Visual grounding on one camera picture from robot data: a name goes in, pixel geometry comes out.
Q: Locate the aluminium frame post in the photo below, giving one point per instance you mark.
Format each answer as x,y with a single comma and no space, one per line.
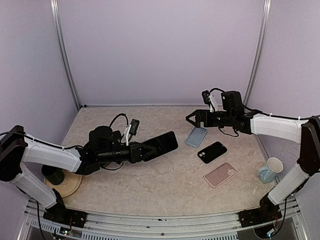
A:
259,50
54,4

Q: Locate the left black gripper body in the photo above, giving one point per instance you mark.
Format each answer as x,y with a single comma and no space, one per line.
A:
133,155

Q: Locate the left aluminium frame post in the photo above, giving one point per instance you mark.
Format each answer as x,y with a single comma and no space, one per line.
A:
54,4

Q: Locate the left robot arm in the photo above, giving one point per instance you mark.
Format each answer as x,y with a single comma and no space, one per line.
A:
104,146

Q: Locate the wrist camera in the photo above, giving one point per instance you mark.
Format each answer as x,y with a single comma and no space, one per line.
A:
130,131
209,99

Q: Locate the black phone teal edge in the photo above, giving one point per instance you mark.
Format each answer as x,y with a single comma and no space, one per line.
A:
164,144

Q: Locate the light blue phone case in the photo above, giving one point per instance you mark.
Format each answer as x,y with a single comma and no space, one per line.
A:
196,136

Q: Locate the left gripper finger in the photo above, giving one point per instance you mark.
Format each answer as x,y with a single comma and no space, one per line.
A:
153,143
154,154

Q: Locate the pink phone case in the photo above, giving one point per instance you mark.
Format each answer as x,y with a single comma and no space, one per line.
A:
220,174

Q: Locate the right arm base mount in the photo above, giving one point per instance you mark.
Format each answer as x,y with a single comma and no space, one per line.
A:
255,216

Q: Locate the light blue mug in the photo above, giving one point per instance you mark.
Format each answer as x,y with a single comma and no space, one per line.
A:
268,172

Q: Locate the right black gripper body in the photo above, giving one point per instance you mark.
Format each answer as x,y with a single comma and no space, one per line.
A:
209,122

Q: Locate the right aluminium frame post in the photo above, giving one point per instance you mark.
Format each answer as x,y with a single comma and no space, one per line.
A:
259,50

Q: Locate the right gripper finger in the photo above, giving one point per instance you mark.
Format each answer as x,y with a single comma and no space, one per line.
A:
194,114
194,122

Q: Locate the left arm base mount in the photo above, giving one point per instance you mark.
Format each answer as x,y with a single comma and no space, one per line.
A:
66,216

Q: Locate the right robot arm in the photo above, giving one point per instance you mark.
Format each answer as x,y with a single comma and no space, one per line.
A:
303,131

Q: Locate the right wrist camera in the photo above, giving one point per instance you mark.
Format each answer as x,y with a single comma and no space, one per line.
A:
209,99

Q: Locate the black phone case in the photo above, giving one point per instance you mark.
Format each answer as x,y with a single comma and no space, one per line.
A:
212,152

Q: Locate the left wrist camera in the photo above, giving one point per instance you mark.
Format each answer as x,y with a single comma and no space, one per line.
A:
130,131

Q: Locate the beige round plate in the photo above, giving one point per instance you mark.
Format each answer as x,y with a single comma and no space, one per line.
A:
68,186

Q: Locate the dark green mug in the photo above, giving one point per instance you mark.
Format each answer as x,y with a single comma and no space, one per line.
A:
53,174

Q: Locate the front aluminium rail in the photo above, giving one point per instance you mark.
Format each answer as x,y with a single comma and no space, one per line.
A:
109,226

